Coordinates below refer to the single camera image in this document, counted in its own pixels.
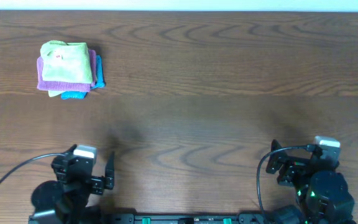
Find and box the light green cloth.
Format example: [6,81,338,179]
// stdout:
[40,40,93,84]

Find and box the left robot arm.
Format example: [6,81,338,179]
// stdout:
[28,151,114,224]

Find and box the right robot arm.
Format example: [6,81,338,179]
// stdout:
[265,136,355,223]

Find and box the folded pale green cloth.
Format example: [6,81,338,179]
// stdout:
[48,90,63,97]

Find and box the folded blue cloth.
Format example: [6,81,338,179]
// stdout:
[60,55,106,100]

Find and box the folded purple cloth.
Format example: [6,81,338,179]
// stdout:
[37,49,97,92]

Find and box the right black cable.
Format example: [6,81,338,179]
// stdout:
[256,144,324,224]

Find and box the black cable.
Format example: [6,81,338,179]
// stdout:
[0,152,67,224]
[256,144,324,224]

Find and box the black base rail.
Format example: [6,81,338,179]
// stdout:
[28,212,344,224]

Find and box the left black cable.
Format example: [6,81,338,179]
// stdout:
[0,152,67,224]

